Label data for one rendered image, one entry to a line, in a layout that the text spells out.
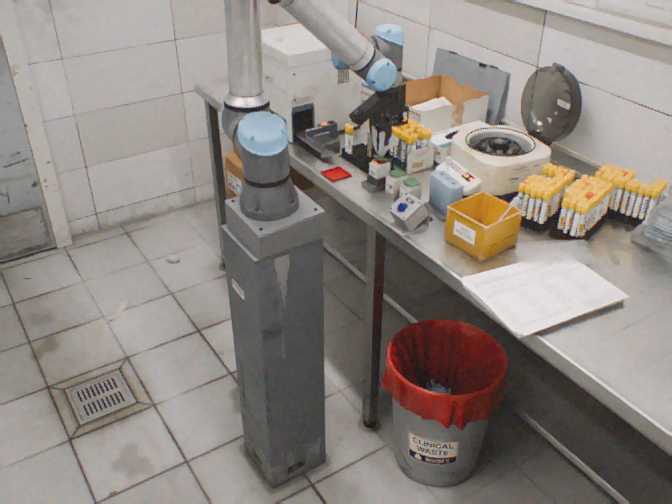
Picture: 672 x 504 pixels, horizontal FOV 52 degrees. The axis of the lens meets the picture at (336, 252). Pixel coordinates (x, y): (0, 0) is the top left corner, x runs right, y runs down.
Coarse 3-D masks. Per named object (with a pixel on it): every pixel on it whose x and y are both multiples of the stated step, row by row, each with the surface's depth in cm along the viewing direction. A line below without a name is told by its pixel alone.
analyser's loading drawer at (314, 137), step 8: (296, 128) 227; (304, 128) 227; (320, 128) 220; (304, 136) 221; (312, 136) 220; (320, 136) 216; (328, 136) 217; (312, 144) 216; (320, 144) 216; (328, 144) 212; (336, 144) 213; (320, 152) 214; (328, 152) 213; (336, 152) 215
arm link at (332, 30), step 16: (272, 0) 146; (288, 0) 147; (304, 0) 148; (320, 0) 150; (304, 16) 150; (320, 16) 151; (336, 16) 154; (320, 32) 154; (336, 32) 155; (352, 32) 157; (336, 48) 158; (352, 48) 158; (368, 48) 161; (352, 64) 162; (368, 64) 162; (384, 64) 162; (368, 80) 164; (384, 80) 164
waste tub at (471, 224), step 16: (480, 192) 177; (448, 208) 171; (464, 208) 176; (480, 208) 180; (496, 208) 176; (512, 208) 171; (448, 224) 173; (464, 224) 169; (480, 224) 164; (496, 224) 164; (512, 224) 169; (448, 240) 176; (464, 240) 171; (480, 240) 166; (496, 240) 168; (512, 240) 173; (480, 256) 168
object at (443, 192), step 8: (432, 176) 187; (440, 176) 185; (448, 176) 185; (432, 184) 188; (440, 184) 184; (448, 184) 181; (456, 184) 181; (432, 192) 189; (440, 192) 185; (448, 192) 181; (456, 192) 181; (432, 200) 190; (440, 200) 186; (448, 200) 182; (456, 200) 182; (432, 208) 189; (440, 208) 187; (440, 216) 185
